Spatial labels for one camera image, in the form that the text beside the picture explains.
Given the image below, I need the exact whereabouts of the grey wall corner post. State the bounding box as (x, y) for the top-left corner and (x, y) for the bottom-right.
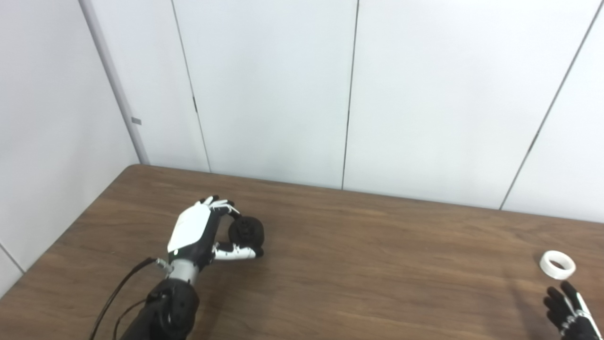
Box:
(78, 0), (151, 165)

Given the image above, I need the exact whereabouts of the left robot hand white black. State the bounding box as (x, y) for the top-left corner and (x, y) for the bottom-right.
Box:
(167, 195), (264, 272)

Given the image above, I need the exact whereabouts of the round black part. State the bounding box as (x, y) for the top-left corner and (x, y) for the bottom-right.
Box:
(228, 216), (265, 251)

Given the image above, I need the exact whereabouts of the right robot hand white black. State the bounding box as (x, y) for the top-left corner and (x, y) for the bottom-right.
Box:
(544, 281), (602, 340)

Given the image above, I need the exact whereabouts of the white ring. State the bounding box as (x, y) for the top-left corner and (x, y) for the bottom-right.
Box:
(539, 250), (577, 280)

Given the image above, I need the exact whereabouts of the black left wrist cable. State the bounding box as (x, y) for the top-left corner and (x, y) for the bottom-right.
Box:
(90, 257), (173, 340)

